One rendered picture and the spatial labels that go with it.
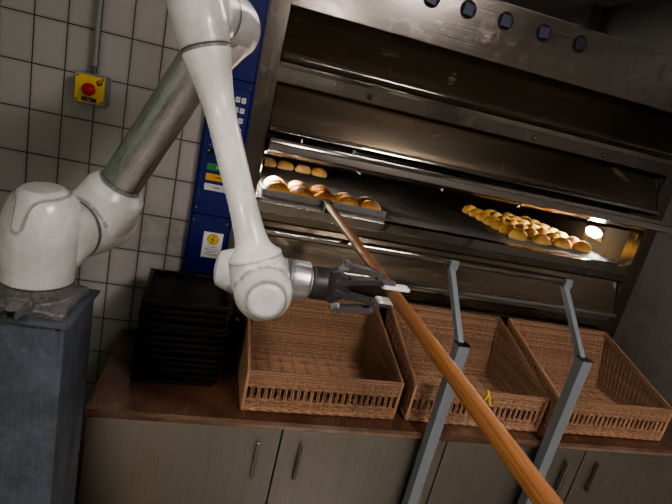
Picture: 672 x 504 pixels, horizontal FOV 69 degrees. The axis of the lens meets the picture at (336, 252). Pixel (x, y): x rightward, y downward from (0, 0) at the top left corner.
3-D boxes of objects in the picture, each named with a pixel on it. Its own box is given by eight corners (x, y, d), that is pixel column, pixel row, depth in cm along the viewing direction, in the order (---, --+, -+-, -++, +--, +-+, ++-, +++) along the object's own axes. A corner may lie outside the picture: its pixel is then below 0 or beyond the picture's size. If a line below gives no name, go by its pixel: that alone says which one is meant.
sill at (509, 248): (252, 206, 198) (254, 196, 196) (617, 271, 241) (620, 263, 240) (253, 209, 192) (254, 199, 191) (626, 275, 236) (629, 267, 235)
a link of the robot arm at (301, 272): (279, 288, 115) (304, 292, 116) (282, 304, 107) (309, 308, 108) (287, 252, 113) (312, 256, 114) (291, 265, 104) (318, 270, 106)
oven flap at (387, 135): (268, 132, 184) (276, 81, 185) (650, 215, 227) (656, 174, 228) (270, 129, 179) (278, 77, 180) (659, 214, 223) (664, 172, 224)
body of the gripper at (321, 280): (311, 258, 113) (349, 265, 116) (303, 292, 116) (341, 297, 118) (316, 270, 106) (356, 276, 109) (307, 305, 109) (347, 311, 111)
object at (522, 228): (459, 211, 291) (461, 202, 290) (528, 224, 303) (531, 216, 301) (512, 240, 234) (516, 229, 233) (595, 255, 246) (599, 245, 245)
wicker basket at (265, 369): (234, 340, 205) (246, 279, 197) (361, 353, 220) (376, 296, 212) (237, 412, 160) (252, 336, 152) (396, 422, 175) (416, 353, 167)
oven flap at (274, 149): (268, 149, 171) (263, 153, 191) (672, 233, 215) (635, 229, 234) (269, 142, 171) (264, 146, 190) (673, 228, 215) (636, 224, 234)
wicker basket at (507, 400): (371, 354, 221) (386, 298, 214) (483, 367, 234) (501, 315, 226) (403, 422, 176) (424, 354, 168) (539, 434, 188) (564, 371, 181)
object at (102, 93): (78, 100, 169) (80, 70, 166) (109, 107, 171) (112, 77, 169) (71, 101, 162) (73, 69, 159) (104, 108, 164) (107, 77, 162)
